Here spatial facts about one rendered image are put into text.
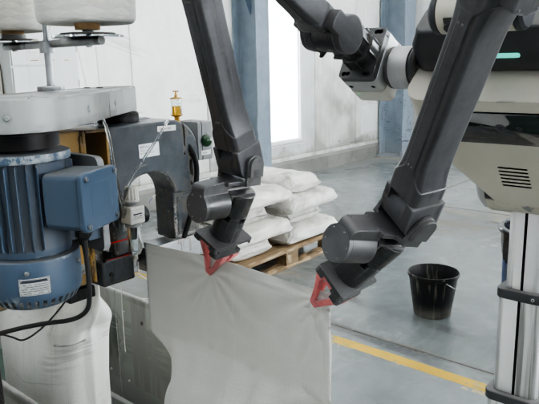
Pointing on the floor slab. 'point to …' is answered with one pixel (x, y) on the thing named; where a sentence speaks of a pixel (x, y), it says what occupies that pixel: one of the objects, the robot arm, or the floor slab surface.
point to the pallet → (284, 256)
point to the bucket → (433, 289)
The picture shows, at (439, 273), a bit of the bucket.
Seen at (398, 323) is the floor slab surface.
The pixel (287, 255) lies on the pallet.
